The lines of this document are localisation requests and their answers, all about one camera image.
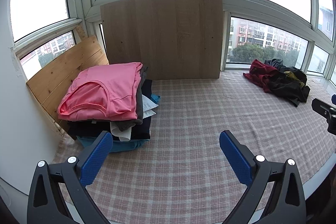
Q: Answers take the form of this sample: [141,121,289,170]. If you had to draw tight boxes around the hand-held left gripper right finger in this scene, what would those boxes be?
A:
[219,130,306,224]

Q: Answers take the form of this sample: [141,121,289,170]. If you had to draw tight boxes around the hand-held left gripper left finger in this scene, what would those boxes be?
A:
[27,131,114,224]

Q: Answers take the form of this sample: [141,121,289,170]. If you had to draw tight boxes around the dark grey pants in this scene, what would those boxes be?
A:
[264,58,284,70]

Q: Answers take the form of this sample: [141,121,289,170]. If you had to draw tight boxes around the stack of folded clothes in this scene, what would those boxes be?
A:
[57,62,161,153]

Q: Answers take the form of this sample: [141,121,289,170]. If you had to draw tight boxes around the black garment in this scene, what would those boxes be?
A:
[268,59,311,107]

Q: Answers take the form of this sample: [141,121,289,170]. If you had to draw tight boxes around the pink plaid blanket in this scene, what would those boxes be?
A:
[51,70,336,224]

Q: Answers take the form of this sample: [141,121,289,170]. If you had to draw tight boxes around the dark red garment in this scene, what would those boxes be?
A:
[243,59,280,93]

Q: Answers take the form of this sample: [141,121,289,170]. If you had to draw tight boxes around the green trees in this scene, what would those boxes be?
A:
[227,44,302,68]

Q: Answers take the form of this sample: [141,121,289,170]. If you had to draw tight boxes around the apartment buildings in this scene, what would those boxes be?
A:
[21,6,335,72]

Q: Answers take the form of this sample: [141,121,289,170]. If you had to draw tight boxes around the pale pine board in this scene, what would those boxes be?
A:
[26,35,109,140]

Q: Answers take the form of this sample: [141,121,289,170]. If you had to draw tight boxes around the narrow wooden slat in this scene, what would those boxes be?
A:
[75,24,87,45]

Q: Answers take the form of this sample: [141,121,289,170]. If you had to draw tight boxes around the large brown wooden board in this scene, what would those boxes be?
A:
[100,0,224,81]

